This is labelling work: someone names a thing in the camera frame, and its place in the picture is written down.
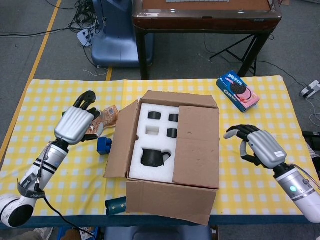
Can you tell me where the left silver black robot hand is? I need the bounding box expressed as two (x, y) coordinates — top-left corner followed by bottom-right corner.
(54, 92), (105, 146)

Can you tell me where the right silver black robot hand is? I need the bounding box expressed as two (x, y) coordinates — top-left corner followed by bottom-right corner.
(223, 124), (288, 169)

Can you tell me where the red taped cardboard box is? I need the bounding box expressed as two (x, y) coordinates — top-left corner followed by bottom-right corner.
(103, 89), (221, 226)

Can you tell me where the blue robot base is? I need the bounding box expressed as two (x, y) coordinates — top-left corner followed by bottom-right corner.
(91, 0), (155, 68)

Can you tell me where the blue Oreo cookie box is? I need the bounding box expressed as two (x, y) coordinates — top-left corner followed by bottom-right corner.
(216, 69), (261, 114)

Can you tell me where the clear plastic spout pouch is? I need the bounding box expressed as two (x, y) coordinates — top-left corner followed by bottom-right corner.
(86, 105), (120, 136)

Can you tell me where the blue toy building brick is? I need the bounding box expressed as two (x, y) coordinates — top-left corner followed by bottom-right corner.
(96, 137), (113, 156)

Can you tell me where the black device case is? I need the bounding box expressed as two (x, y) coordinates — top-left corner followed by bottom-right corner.
(302, 131), (320, 153)

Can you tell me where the yellow white checkered tablecloth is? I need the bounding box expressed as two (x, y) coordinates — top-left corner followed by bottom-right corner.
(0, 76), (312, 217)

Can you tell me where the white power strip with plugs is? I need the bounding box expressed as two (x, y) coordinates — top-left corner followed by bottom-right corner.
(76, 27), (97, 47)

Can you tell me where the black ceramic pitcher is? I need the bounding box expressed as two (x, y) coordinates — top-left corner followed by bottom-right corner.
(141, 147), (173, 168)

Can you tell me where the white foam insert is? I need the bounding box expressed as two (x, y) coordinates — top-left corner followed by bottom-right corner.
(127, 102), (181, 185)

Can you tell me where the dark teal flower-dotted holder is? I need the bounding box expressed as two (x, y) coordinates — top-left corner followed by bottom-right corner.
(104, 196), (128, 216)

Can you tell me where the blue padded seat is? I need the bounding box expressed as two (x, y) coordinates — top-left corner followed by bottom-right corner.
(103, 224), (213, 240)

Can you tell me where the brown mahjong table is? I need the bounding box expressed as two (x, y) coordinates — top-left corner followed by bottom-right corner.
(131, 0), (283, 80)

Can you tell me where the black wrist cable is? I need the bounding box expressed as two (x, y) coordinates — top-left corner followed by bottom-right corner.
(36, 172), (86, 235)

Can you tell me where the black cable bundle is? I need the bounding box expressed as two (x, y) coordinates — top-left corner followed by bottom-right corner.
(67, 0), (108, 38)

